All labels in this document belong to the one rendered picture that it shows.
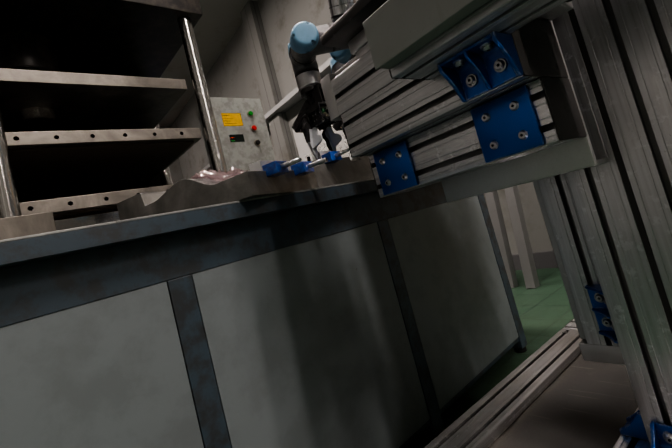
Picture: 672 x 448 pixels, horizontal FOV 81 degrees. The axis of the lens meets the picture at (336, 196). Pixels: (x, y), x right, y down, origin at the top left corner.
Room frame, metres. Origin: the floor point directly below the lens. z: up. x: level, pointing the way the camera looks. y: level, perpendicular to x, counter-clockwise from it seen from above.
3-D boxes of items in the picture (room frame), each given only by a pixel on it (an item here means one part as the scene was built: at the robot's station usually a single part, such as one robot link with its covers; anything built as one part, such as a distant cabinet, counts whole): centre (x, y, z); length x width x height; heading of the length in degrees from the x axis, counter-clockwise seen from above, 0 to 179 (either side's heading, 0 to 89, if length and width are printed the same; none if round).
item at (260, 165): (0.89, 0.11, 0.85); 0.13 x 0.05 x 0.05; 60
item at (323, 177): (1.37, 0.11, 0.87); 0.50 x 0.26 x 0.14; 42
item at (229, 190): (1.07, 0.32, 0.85); 0.50 x 0.26 x 0.11; 60
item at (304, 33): (1.05, -0.04, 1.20); 0.11 x 0.11 x 0.08; 7
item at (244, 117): (2.04, 0.43, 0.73); 0.30 x 0.22 x 1.47; 132
